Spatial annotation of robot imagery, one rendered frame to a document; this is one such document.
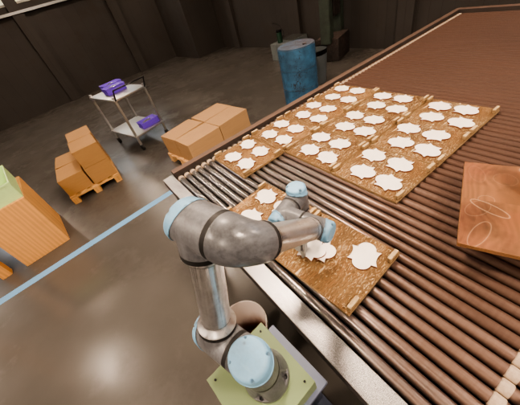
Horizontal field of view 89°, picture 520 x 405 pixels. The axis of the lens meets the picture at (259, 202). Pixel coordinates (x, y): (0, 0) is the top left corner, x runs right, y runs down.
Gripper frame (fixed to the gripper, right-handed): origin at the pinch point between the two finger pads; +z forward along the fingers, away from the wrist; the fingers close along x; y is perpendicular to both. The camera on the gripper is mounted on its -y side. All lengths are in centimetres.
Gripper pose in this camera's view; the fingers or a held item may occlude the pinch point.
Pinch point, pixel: (310, 247)
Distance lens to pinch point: 119.8
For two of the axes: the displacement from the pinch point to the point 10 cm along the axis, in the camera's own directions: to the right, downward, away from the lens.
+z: 2.3, 7.2, 6.5
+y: -7.9, -2.6, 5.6
